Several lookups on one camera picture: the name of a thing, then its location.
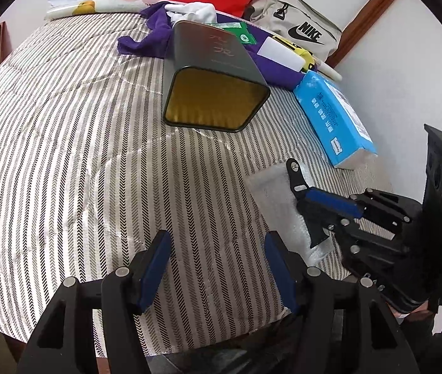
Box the white work glove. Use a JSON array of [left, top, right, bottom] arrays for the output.
[[164, 2, 217, 24]]

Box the yellow black pouch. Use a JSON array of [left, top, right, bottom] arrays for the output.
[[272, 35, 317, 73]]

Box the beige Nike bag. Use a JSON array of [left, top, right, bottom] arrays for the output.
[[243, 0, 342, 61]]

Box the white sponge block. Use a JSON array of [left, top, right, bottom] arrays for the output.
[[257, 37, 305, 72]]

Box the blue tissue pack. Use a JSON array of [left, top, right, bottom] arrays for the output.
[[294, 71, 377, 170]]

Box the green wet wipes pack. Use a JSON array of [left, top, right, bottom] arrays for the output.
[[209, 22, 257, 45]]

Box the dark green tea tin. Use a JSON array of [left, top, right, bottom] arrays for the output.
[[163, 20, 270, 132]]

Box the striped quilted mattress cover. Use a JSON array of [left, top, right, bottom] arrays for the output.
[[0, 14, 391, 355]]

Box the purple towel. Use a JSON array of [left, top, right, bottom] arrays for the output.
[[117, 2, 305, 91]]

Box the rolled white fruit-print mat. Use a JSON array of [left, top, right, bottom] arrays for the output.
[[44, 0, 343, 83]]

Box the foam bag with black strap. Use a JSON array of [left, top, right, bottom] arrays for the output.
[[244, 162, 335, 274]]

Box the person's right hand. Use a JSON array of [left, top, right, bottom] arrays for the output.
[[388, 301, 436, 326]]

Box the wooden door frame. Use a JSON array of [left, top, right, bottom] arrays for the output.
[[327, 0, 395, 68]]

